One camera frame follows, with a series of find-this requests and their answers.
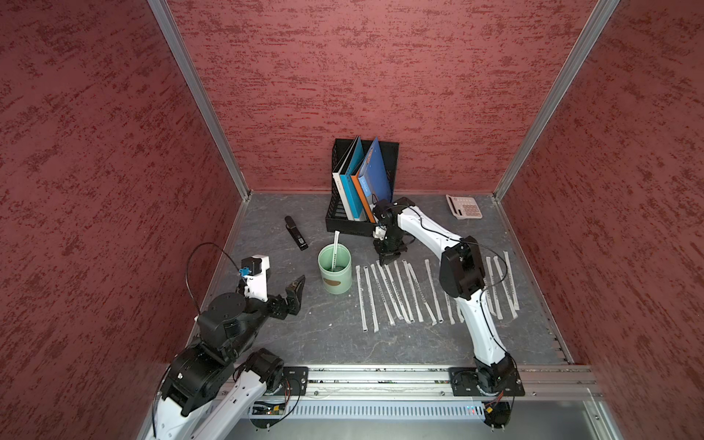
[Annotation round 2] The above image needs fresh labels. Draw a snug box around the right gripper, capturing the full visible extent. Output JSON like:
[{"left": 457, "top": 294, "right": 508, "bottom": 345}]
[{"left": 374, "top": 224, "right": 409, "bottom": 265}]

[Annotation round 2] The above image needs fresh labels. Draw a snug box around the sixteenth straw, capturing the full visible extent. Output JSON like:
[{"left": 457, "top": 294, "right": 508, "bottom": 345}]
[{"left": 377, "top": 261, "right": 403, "bottom": 322}]

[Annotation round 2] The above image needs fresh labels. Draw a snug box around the green cup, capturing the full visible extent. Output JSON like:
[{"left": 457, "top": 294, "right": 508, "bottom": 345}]
[{"left": 317, "top": 244, "right": 353, "bottom": 295}]

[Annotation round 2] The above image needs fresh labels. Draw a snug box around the thirteenth straw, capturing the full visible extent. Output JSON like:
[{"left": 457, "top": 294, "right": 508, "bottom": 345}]
[{"left": 371, "top": 264, "right": 396, "bottom": 326}]

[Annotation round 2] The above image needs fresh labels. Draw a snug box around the seventeenth straw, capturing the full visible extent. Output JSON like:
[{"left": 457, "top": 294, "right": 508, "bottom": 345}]
[{"left": 330, "top": 230, "right": 340, "bottom": 272}]

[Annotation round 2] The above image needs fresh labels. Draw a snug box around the fourteenth straw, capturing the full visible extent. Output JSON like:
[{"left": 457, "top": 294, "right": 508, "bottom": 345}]
[{"left": 363, "top": 266, "right": 379, "bottom": 333}]

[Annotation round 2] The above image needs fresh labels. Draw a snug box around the fifteenth straw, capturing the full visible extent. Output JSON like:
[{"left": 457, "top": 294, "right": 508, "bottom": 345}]
[{"left": 356, "top": 265, "right": 369, "bottom": 333}]

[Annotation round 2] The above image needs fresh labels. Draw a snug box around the eleventh straw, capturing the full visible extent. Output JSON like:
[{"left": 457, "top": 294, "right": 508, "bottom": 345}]
[{"left": 486, "top": 257, "right": 503, "bottom": 320}]

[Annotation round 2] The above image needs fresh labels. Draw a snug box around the twelfth straw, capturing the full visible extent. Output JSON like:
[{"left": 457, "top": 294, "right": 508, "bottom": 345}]
[{"left": 503, "top": 251, "right": 520, "bottom": 312}]

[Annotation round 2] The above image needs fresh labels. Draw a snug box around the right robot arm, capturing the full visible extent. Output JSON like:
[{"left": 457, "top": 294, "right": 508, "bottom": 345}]
[{"left": 372, "top": 197, "right": 520, "bottom": 396}]

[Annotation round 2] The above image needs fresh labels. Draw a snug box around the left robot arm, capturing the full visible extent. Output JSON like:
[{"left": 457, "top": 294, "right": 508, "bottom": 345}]
[{"left": 146, "top": 277, "right": 308, "bottom": 439}]

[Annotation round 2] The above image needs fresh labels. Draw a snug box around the black file organizer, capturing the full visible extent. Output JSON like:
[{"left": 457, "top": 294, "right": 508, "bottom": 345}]
[{"left": 326, "top": 137, "right": 400, "bottom": 237}]

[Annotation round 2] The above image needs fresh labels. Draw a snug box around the black stapler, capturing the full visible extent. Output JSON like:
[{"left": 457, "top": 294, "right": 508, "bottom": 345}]
[{"left": 284, "top": 216, "right": 308, "bottom": 250}]

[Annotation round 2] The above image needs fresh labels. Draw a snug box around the teal book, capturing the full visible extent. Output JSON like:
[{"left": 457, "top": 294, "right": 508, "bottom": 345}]
[{"left": 343, "top": 136, "right": 366, "bottom": 221}]

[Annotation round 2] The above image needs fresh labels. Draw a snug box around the orange book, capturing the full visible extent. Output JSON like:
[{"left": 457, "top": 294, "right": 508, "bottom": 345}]
[{"left": 351, "top": 174, "right": 376, "bottom": 224}]

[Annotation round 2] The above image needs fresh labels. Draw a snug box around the blue folder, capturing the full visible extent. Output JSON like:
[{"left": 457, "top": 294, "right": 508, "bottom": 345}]
[{"left": 356, "top": 139, "right": 392, "bottom": 209}]

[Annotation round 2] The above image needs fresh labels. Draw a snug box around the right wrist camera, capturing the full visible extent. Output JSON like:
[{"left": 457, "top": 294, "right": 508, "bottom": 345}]
[{"left": 373, "top": 225, "right": 386, "bottom": 240}]

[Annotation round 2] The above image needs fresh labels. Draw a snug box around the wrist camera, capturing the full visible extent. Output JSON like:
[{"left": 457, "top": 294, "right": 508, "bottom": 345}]
[
  {"left": 373, "top": 225, "right": 386, "bottom": 240},
  {"left": 239, "top": 255, "right": 271, "bottom": 303}
]

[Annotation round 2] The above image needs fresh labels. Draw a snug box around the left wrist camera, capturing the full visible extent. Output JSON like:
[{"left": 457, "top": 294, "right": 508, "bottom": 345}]
[{"left": 239, "top": 255, "right": 271, "bottom": 303}]

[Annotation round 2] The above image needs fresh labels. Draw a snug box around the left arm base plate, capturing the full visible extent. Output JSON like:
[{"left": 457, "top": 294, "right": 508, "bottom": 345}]
[{"left": 273, "top": 366, "right": 310, "bottom": 398}]

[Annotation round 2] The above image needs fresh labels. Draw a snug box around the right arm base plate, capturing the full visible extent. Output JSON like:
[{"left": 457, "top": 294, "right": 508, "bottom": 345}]
[{"left": 448, "top": 368, "right": 525, "bottom": 399}]

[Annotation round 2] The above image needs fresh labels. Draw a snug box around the aluminium front rail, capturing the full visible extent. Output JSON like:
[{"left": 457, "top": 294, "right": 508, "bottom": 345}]
[{"left": 156, "top": 362, "right": 603, "bottom": 402}]

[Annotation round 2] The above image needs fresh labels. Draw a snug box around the left aluminium corner post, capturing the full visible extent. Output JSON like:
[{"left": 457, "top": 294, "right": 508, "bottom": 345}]
[{"left": 148, "top": 0, "right": 251, "bottom": 202}]

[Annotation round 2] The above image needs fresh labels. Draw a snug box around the aluminium corner post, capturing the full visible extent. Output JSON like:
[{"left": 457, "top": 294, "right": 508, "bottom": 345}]
[
  {"left": 148, "top": 0, "right": 251, "bottom": 202},
  {"left": 493, "top": 0, "right": 620, "bottom": 203}
]

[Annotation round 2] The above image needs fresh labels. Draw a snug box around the right aluminium corner post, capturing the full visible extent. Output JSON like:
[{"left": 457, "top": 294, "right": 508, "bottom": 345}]
[{"left": 493, "top": 0, "right": 620, "bottom": 203}]

